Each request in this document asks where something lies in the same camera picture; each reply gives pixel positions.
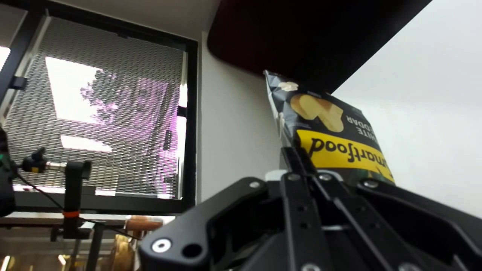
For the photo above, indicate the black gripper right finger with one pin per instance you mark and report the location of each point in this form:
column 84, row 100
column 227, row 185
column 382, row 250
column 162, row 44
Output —
column 356, row 235

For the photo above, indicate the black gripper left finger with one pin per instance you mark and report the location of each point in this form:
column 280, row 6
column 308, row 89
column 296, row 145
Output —
column 307, row 247

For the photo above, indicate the black snack packet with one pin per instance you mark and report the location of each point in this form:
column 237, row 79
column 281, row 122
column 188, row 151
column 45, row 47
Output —
column 329, row 133

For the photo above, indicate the white square table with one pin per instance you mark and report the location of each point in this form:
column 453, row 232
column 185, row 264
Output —
column 421, row 92

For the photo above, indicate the dark bench sofa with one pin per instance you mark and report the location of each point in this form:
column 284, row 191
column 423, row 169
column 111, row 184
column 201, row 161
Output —
column 317, row 44

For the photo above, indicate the camera tripod stand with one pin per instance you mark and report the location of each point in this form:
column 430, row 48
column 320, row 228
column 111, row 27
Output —
column 75, row 173

